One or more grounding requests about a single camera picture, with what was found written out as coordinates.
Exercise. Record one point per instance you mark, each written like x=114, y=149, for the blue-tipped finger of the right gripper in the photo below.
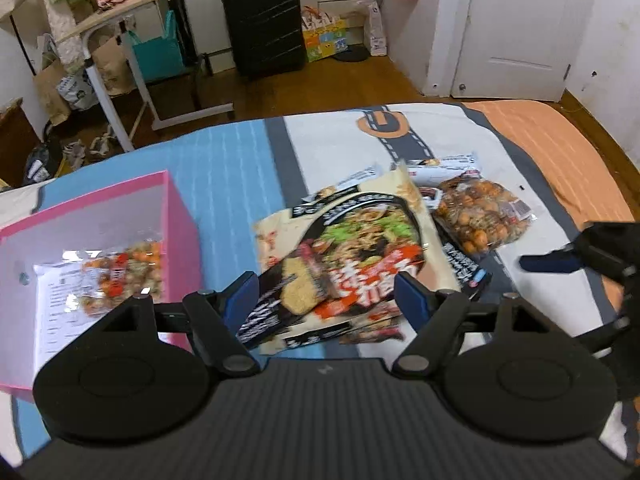
x=559, y=261

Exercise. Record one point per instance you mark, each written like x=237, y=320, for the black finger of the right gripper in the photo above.
x=612, y=250

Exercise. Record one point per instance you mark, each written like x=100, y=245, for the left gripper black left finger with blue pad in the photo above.
x=214, y=319

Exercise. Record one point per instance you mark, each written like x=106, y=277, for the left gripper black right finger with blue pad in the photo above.
x=436, y=317

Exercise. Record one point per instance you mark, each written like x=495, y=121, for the small red snack packet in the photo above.
x=372, y=334

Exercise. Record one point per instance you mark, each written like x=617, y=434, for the black tofu snack packet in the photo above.
x=288, y=290

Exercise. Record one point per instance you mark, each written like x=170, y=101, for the large noodle snack bag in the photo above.
x=364, y=232

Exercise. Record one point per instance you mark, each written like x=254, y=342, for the clear bag mixed nuts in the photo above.
x=122, y=277

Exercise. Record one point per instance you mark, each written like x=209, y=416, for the white snack bar wrapper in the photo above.
x=434, y=171

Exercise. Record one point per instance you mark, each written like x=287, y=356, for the clear bag coated peanuts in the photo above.
x=481, y=214

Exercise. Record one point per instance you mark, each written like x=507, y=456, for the striped bed cover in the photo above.
x=234, y=175

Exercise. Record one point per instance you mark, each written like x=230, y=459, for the pink cardboard box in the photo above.
x=120, y=214

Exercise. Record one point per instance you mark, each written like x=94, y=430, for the white printed paper sheet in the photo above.
x=72, y=294

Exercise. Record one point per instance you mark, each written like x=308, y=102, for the white door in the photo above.
x=519, y=49

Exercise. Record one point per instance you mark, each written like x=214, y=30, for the teal tote bag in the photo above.
x=159, y=58

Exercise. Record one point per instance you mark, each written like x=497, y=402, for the dark wooden nightstand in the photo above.
x=17, y=140

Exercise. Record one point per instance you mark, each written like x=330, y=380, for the white plastic bag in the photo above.
x=374, y=37

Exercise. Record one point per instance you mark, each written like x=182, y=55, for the brown paper bag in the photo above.
x=46, y=83

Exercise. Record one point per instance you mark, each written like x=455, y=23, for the colourful gift box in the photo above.
x=324, y=34

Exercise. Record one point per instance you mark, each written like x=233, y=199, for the black suitcase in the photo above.
x=266, y=37

